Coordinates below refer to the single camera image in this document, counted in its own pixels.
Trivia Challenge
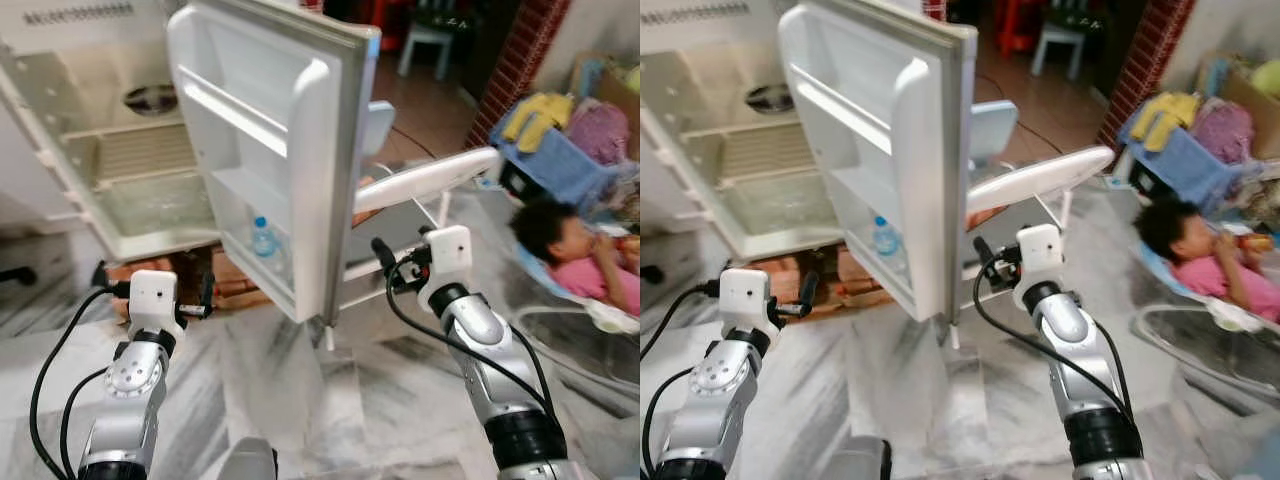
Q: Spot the clear water bottle blue label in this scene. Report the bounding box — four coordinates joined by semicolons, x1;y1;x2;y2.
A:
872;214;904;259
250;215;284;278

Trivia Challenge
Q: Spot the silver mini fridge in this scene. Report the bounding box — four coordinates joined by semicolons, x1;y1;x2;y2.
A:
640;0;979;326
0;0;383;326

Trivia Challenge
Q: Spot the stack of red bricks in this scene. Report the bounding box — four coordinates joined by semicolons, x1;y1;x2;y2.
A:
105;248;273;313
755;250;886;311

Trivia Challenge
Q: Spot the light blue plastic chair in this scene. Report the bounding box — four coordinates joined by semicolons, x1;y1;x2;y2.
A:
362;100;397;161
968;100;1019;166

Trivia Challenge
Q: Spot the small black box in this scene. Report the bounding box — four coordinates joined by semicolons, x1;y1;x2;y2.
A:
1128;158;1166;201
498;158;549;204

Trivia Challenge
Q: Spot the silver left robot leg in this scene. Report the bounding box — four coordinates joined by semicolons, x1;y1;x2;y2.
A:
215;437;281;480
820;435;894;480

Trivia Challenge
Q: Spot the child in pink shirt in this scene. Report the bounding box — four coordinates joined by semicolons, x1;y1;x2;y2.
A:
510;195;641;316
1135;197;1280;323

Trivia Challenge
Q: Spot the blue cloth pile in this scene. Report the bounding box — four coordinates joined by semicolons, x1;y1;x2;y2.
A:
488;95;626;216
1118;95;1266;211

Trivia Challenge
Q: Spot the steel bowl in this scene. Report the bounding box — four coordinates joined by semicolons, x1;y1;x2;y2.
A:
745;83;796;115
124;84;181;117

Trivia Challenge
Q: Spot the yellow cloth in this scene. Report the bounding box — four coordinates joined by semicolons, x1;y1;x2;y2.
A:
1130;92;1201;151
500;92;577;153

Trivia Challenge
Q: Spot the light blue plastic stool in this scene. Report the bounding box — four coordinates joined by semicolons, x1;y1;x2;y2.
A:
398;20;463;81
1030;20;1091;79

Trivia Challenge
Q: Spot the red plastic stool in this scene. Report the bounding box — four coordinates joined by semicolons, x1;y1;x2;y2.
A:
995;0;1046;56
358;0;413;53

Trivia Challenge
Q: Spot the purple cloth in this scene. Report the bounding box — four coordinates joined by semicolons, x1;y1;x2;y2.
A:
565;98;633;167
1190;98;1256;166

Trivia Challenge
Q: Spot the brown cardboard box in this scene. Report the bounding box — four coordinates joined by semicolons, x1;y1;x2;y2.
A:
570;50;641;131
1195;50;1280;161

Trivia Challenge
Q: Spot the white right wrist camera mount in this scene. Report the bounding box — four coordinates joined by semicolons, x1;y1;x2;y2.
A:
418;225;474;301
1012;224;1066;301

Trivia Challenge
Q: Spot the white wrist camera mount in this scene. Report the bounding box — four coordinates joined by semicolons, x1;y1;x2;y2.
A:
720;266;776;336
418;225;474;301
128;268;183;341
1012;224;1066;301

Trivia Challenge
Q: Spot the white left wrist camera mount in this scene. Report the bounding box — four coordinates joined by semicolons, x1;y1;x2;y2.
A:
720;266;776;336
128;268;183;341

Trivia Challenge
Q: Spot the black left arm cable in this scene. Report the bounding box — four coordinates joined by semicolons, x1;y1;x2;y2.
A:
28;262;133;480
640;280;723;476

